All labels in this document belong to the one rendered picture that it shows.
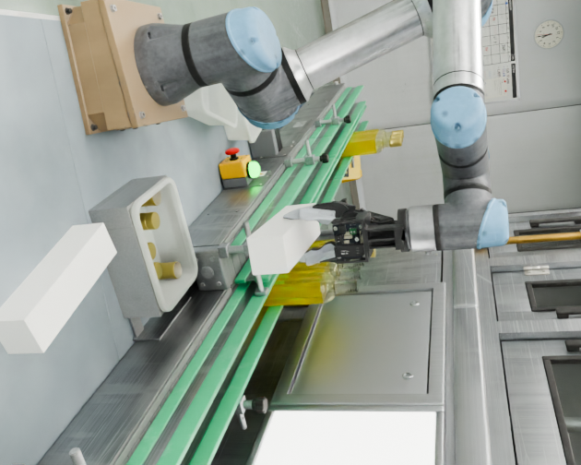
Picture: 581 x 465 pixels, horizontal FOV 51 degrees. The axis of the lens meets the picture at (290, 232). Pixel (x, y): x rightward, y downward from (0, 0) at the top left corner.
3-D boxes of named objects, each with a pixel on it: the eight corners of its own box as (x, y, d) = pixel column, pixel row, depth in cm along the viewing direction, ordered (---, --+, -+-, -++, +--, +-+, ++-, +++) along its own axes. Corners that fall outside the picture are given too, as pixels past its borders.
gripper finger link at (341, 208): (314, 198, 103) (364, 208, 101) (315, 196, 105) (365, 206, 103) (309, 224, 105) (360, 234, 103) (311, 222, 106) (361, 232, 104)
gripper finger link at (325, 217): (278, 206, 101) (332, 217, 99) (287, 198, 106) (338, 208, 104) (276, 224, 102) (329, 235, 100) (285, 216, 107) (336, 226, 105)
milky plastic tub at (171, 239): (125, 319, 115) (167, 317, 113) (88, 209, 107) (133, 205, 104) (163, 276, 130) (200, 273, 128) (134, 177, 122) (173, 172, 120)
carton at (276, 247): (246, 238, 96) (282, 235, 95) (286, 206, 119) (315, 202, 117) (252, 275, 98) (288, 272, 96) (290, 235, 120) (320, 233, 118)
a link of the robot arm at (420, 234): (433, 199, 101) (438, 246, 103) (406, 202, 102) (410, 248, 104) (432, 209, 94) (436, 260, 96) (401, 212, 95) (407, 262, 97)
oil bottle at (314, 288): (245, 308, 141) (336, 304, 134) (240, 287, 138) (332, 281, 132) (253, 296, 146) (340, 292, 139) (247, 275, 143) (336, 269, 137)
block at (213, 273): (197, 292, 132) (227, 292, 130) (186, 254, 128) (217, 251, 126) (203, 285, 135) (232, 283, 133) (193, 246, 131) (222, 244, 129)
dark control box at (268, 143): (251, 158, 191) (277, 155, 188) (245, 134, 188) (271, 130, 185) (258, 150, 198) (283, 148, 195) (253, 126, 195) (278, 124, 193)
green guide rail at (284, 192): (227, 254, 131) (262, 251, 129) (226, 249, 131) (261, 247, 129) (347, 89, 286) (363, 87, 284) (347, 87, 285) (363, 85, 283)
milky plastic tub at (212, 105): (208, 134, 164) (238, 129, 161) (168, 116, 142) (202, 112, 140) (204, 70, 164) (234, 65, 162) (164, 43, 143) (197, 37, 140)
